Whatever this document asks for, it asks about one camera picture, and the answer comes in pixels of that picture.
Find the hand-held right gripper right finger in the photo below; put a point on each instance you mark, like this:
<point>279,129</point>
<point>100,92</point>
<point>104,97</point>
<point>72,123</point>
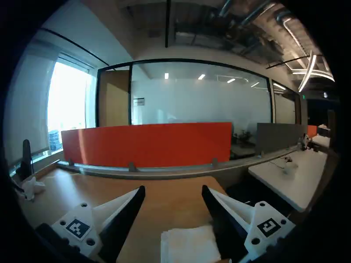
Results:
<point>256,219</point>

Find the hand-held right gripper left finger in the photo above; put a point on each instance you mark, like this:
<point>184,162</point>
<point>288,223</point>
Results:
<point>82,219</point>

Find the white towel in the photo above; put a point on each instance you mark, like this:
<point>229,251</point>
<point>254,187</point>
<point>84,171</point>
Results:
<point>186,243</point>

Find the white desk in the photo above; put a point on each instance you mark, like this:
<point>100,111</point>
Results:
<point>288,186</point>

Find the heap of white towels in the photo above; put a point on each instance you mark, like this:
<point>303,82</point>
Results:
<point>33,188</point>

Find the grey desk screen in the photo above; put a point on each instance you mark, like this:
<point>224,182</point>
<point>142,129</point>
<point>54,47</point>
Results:
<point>279,137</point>

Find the red desk screen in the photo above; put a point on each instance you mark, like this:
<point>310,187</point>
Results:
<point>148,145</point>
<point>311,131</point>

